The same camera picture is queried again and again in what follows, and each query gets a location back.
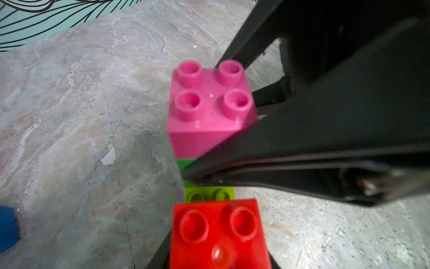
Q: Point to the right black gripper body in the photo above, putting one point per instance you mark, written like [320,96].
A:
[319,35]

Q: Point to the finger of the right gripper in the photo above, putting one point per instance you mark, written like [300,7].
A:
[360,135]
[262,27]

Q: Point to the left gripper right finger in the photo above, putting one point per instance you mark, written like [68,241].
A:
[274,264]

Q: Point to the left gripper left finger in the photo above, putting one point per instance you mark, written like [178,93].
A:
[161,259]

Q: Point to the red square lego brick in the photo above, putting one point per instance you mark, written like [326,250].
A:
[218,235]

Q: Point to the lime long lego brick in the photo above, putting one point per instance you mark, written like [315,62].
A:
[194,193]

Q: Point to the green lego brick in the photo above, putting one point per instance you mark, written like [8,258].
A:
[183,163]

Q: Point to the magenta lego brick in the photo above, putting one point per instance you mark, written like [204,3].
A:
[207,106]

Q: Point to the blue lego brick left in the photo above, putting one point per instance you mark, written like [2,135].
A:
[9,230]

